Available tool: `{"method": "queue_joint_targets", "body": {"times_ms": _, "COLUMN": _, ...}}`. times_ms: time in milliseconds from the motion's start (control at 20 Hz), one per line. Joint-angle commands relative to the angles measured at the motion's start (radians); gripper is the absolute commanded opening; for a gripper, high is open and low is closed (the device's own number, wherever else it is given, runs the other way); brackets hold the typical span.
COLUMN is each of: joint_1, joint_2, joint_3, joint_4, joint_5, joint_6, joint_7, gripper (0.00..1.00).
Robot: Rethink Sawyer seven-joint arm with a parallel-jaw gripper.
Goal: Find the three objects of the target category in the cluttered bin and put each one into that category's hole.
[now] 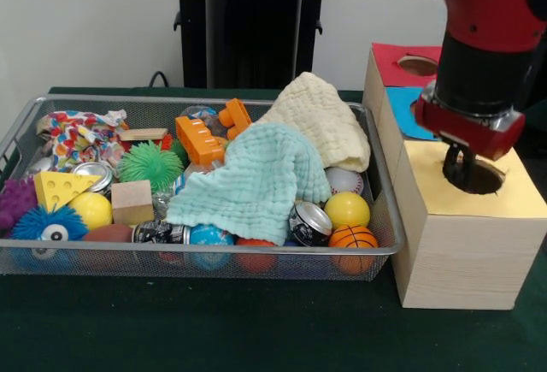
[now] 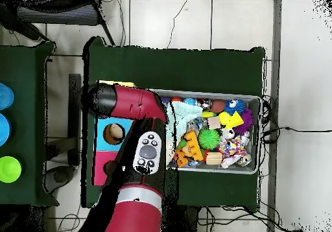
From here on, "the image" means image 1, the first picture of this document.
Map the yellow cheese wedge toy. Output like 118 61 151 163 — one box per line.
33 170 103 211

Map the dark green table cloth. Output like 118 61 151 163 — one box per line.
0 86 547 372

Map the white baseball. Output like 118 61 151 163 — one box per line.
325 166 365 196

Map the blue globe ball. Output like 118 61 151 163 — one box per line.
190 222 235 270

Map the wooden box with three holes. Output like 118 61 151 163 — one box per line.
362 42 547 311

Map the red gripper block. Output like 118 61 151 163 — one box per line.
414 96 526 189

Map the yellow ball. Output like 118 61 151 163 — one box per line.
323 191 371 230

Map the shallow clear mesh bin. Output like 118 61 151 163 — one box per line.
0 93 407 281

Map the mint green waffle cloth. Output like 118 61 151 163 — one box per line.
165 124 332 247

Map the green spiky ball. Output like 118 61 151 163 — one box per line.
117 139 185 193

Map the cream white waffle cloth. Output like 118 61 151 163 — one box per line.
256 71 372 173

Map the colourful patterned cloth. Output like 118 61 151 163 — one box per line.
37 109 132 173

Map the small orange basketball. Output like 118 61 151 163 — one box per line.
327 224 379 273

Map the blue spiky ball with eye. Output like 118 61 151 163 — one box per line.
11 204 90 262

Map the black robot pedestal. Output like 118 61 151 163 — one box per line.
164 0 343 90

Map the purple spiky toy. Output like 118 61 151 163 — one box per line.
0 174 39 231

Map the plain wooden block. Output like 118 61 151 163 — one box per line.
110 179 155 226

